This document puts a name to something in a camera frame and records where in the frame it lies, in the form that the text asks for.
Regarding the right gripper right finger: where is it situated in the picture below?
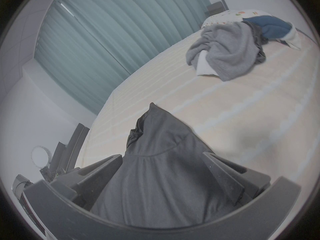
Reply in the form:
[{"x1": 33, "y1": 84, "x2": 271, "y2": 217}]
[{"x1": 202, "y1": 151, "x2": 272, "y2": 207}]

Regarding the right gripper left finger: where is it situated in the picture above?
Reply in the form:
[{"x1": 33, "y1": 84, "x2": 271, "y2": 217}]
[{"x1": 49, "y1": 154, "x2": 123, "y2": 211}]

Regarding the black T-shirt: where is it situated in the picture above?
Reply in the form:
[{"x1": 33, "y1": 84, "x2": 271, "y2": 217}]
[{"x1": 89, "y1": 102, "x2": 253, "y2": 229}]

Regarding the bed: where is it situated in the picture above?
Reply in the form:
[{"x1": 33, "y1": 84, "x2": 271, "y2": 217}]
[{"x1": 75, "y1": 0, "x2": 320, "y2": 224}]

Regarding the pile of clothes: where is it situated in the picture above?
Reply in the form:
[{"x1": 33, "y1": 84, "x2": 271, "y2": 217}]
[{"x1": 186, "y1": 15, "x2": 302, "y2": 82}]

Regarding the round white lamp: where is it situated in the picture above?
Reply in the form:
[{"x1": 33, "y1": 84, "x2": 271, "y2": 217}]
[{"x1": 31, "y1": 146, "x2": 52, "y2": 169}]

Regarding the blue-green curtain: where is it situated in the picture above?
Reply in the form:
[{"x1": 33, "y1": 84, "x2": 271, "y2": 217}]
[
  {"x1": 59, "y1": 0, "x2": 213, "y2": 76},
  {"x1": 34, "y1": 0, "x2": 133, "y2": 116}
]

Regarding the white printed pillow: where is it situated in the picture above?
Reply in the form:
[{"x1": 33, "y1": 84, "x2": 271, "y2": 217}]
[{"x1": 200, "y1": 9, "x2": 275, "y2": 29}]

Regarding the grey bedside table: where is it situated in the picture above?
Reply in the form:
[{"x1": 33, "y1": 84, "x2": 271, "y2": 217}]
[{"x1": 205, "y1": 1, "x2": 227, "y2": 18}]

